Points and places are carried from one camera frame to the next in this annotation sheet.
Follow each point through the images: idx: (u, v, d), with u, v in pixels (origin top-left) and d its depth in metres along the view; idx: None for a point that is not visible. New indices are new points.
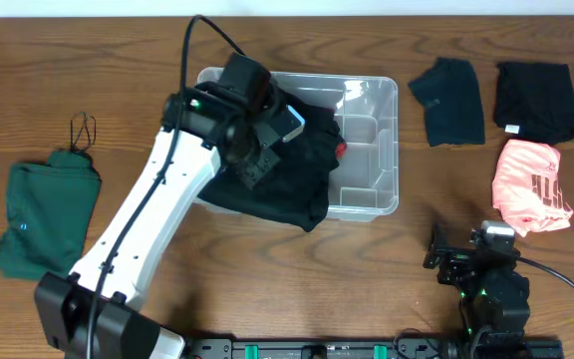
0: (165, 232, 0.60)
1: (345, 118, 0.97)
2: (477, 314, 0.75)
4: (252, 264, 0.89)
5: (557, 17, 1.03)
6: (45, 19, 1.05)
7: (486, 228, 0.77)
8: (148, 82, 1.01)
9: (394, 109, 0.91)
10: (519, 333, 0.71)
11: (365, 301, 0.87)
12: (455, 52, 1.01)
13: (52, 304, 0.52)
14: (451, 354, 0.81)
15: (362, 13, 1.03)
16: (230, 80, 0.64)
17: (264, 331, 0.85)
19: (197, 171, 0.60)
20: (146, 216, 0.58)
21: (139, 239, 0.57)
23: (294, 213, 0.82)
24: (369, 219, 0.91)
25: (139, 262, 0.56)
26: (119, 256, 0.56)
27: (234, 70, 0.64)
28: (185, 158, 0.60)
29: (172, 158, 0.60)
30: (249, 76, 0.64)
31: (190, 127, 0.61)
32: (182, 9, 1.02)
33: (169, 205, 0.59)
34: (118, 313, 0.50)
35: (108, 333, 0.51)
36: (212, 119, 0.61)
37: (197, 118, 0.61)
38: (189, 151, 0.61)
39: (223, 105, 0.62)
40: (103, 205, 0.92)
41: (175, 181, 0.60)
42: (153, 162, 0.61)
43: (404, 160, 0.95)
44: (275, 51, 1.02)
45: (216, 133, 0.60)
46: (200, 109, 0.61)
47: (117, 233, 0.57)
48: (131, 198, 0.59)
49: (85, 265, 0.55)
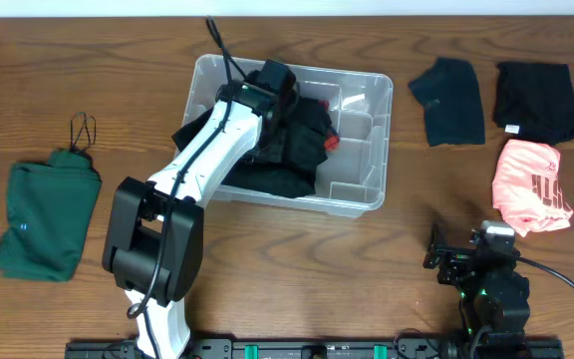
0: (218, 179, 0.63)
1: (341, 113, 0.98)
2: (477, 314, 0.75)
4: (252, 264, 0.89)
5: (557, 17, 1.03)
6: (45, 19, 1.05)
7: (486, 228, 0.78)
8: (148, 82, 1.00)
9: (388, 106, 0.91)
10: (518, 334, 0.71)
11: (366, 301, 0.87)
12: (455, 52, 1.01)
13: (125, 207, 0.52)
14: (450, 354, 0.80)
15: (362, 13, 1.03)
16: (267, 79, 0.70)
17: (264, 331, 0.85)
19: (249, 126, 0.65)
20: (210, 153, 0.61)
21: (204, 165, 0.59)
23: (281, 179, 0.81)
24: (355, 216, 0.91)
25: (204, 183, 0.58)
26: (189, 174, 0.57)
27: (267, 72, 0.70)
28: (238, 119, 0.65)
29: (229, 116, 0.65)
30: (284, 78, 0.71)
31: (233, 112, 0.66)
32: (181, 8, 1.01)
33: (225, 153, 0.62)
34: (189, 210, 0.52)
35: (178, 232, 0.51)
36: (258, 98, 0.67)
37: (244, 98, 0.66)
38: (241, 115, 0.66)
39: (265, 92, 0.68)
40: (103, 206, 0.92)
41: (228, 138, 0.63)
42: (213, 119, 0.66)
43: (403, 160, 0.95)
44: (275, 51, 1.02)
45: (260, 109, 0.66)
46: (250, 90, 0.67)
47: (183, 161, 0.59)
48: (190, 144, 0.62)
49: (159, 177, 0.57)
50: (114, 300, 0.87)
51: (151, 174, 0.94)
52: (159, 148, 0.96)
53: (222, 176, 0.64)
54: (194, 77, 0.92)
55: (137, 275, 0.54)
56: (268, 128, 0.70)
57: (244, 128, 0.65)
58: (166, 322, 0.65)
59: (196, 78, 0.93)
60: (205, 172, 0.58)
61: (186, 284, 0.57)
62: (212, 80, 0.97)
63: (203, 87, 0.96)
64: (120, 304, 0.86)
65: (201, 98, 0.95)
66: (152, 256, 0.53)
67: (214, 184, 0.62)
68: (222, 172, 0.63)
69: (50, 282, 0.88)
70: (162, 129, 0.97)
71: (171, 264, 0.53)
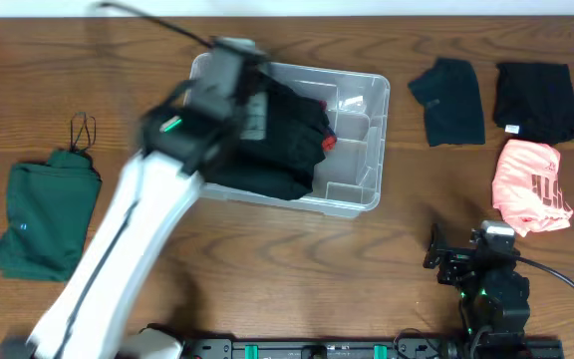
0: (138, 272, 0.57)
1: (338, 114, 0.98)
2: (476, 314, 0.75)
4: (252, 264, 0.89)
5: (557, 17, 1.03)
6: (45, 19, 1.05)
7: (486, 228, 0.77)
8: (148, 82, 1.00)
9: (385, 107, 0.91)
10: (518, 333, 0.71)
11: (366, 301, 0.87)
12: (455, 53, 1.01)
13: None
14: (451, 354, 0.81)
15: (362, 13, 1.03)
16: (215, 80, 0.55)
17: (264, 331, 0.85)
19: (160, 211, 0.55)
20: (118, 258, 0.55)
21: (113, 274, 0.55)
23: (277, 180, 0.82)
24: (354, 214, 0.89)
25: (114, 299, 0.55)
26: (89, 298, 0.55)
27: (216, 62, 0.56)
28: (153, 190, 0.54)
29: (139, 194, 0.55)
30: (238, 74, 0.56)
31: (167, 144, 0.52)
32: (181, 8, 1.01)
33: (140, 253, 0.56)
34: None
35: None
36: (192, 136, 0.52)
37: (172, 141, 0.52)
38: (160, 180, 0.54)
39: (212, 104, 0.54)
40: (103, 206, 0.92)
41: (141, 227, 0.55)
42: (118, 202, 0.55)
43: (404, 159, 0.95)
44: (275, 52, 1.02)
45: (194, 156, 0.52)
46: (178, 128, 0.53)
47: (88, 276, 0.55)
48: (98, 238, 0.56)
49: (61, 303, 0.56)
50: None
51: None
52: None
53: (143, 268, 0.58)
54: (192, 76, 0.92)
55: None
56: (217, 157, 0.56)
57: (186, 162, 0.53)
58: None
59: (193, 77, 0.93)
60: (114, 286, 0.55)
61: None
62: None
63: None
64: None
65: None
66: None
67: (135, 283, 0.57)
68: (141, 267, 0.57)
69: (50, 282, 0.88)
70: None
71: None
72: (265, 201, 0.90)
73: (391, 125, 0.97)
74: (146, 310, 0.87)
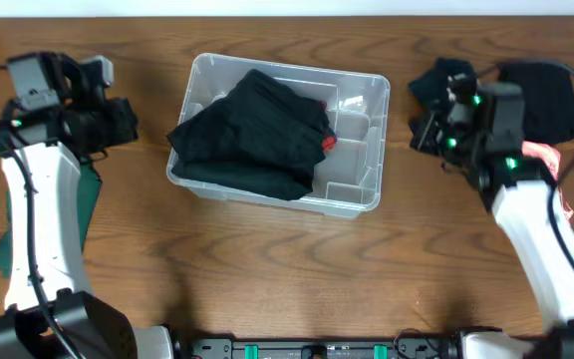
0: (69, 221, 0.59)
1: (338, 114, 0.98)
2: (465, 142, 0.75)
4: (251, 264, 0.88)
5: (556, 17, 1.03)
6: (46, 19, 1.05)
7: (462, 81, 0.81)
8: (147, 81, 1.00)
9: (385, 108, 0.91)
10: (513, 132, 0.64)
11: (366, 301, 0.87)
12: (455, 52, 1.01)
13: (68, 320, 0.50)
14: (451, 354, 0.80)
15: (362, 13, 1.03)
16: (28, 84, 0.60)
17: (264, 331, 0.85)
19: (49, 164, 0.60)
20: (39, 222, 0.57)
21: (43, 237, 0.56)
23: (276, 181, 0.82)
24: (353, 216, 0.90)
25: (55, 242, 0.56)
26: (40, 266, 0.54)
27: (20, 70, 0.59)
28: (36, 162, 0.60)
29: (30, 171, 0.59)
30: (45, 70, 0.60)
31: (27, 139, 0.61)
32: (182, 8, 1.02)
33: (57, 206, 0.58)
34: (71, 303, 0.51)
35: (85, 328, 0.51)
36: (39, 124, 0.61)
37: (29, 130, 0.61)
38: (36, 155, 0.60)
39: (42, 101, 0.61)
40: (103, 206, 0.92)
41: (42, 185, 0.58)
42: (13, 187, 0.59)
43: (403, 160, 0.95)
44: (275, 51, 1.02)
45: (52, 130, 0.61)
46: (24, 126, 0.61)
47: (22, 245, 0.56)
48: (14, 228, 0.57)
49: (16, 295, 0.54)
50: (114, 300, 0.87)
51: (148, 176, 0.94)
52: (159, 149, 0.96)
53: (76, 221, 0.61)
54: (192, 77, 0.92)
55: (74, 344, 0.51)
56: (77, 136, 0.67)
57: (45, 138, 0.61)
58: (146, 352, 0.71)
59: (193, 77, 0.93)
60: (55, 249, 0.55)
61: (119, 347, 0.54)
62: (209, 78, 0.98)
63: (201, 87, 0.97)
64: (120, 303, 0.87)
65: (198, 98, 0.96)
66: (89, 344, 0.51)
67: (72, 237, 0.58)
68: (68, 221, 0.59)
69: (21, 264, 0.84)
70: (162, 129, 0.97)
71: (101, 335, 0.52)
72: (265, 201, 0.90)
73: (390, 125, 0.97)
74: (145, 310, 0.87)
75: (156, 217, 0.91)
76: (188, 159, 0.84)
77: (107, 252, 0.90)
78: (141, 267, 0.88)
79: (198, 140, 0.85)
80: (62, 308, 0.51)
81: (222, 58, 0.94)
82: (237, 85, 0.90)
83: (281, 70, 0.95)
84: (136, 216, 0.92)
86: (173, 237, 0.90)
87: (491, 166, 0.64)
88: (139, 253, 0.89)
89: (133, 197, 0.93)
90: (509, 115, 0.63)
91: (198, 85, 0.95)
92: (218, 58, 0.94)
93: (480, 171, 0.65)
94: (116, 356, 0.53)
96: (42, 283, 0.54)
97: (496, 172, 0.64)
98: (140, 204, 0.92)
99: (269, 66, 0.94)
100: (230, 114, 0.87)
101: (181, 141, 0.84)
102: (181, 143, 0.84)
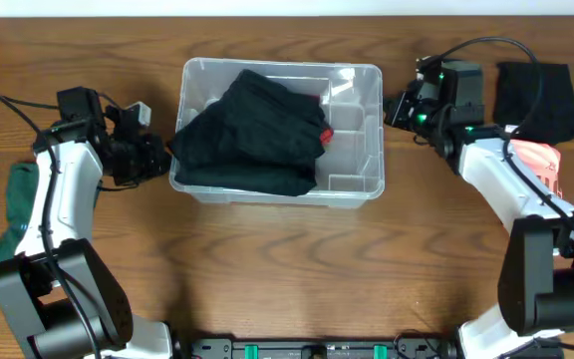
0: (82, 198, 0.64)
1: (331, 106, 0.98)
2: (435, 116, 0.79)
4: (251, 264, 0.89)
5: (556, 17, 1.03)
6: (46, 19, 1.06)
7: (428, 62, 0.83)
8: (147, 81, 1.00)
9: (378, 95, 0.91)
10: (475, 104, 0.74)
11: (366, 301, 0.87)
12: (455, 52, 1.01)
13: (69, 264, 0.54)
14: (451, 354, 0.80)
15: (361, 12, 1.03)
16: (72, 110, 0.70)
17: (264, 331, 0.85)
19: (75, 153, 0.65)
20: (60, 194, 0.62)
21: (59, 203, 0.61)
23: (278, 179, 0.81)
24: (356, 206, 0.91)
25: (67, 206, 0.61)
26: (55, 221, 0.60)
27: (72, 100, 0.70)
28: (66, 156, 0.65)
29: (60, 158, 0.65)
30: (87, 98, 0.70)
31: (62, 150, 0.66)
32: (183, 8, 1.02)
33: (75, 184, 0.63)
34: (70, 250, 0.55)
35: (82, 272, 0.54)
36: (73, 135, 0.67)
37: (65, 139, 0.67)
38: (66, 151, 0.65)
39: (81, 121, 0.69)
40: (104, 205, 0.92)
41: (66, 169, 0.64)
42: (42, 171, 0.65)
43: (403, 158, 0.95)
44: (275, 51, 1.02)
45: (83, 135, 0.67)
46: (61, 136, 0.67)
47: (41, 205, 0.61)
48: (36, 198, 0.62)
49: (27, 243, 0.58)
50: None
51: None
52: None
53: (89, 207, 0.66)
54: (184, 82, 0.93)
55: (73, 287, 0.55)
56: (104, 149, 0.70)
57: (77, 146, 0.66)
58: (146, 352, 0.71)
59: (185, 82, 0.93)
60: (66, 211, 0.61)
61: (114, 299, 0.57)
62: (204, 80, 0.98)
63: (193, 91, 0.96)
64: None
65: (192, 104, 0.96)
66: (85, 289, 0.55)
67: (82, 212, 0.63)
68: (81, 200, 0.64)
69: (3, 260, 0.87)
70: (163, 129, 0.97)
71: (96, 283, 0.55)
72: (268, 200, 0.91)
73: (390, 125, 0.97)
74: (146, 309, 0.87)
75: (157, 217, 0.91)
76: (189, 163, 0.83)
77: (108, 251, 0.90)
78: (142, 266, 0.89)
79: (198, 142, 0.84)
80: (63, 254, 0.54)
81: (212, 61, 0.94)
82: (231, 85, 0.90)
83: (276, 69, 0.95)
84: (136, 216, 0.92)
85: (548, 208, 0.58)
86: (173, 237, 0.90)
87: (454, 134, 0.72)
88: (140, 252, 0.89)
89: (134, 195, 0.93)
90: (469, 90, 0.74)
91: (190, 91, 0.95)
92: (209, 61, 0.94)
93: (444, 140, 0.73)
94: (110, 312, 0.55)
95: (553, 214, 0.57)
96: (51, 234, 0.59)
97: (458, 135, 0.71)
98: (141, 203, 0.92)
99: (262, 66, 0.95)
100: (226, 116, 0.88)
101: (181, 144, 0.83)
102: (181, 147, 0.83)
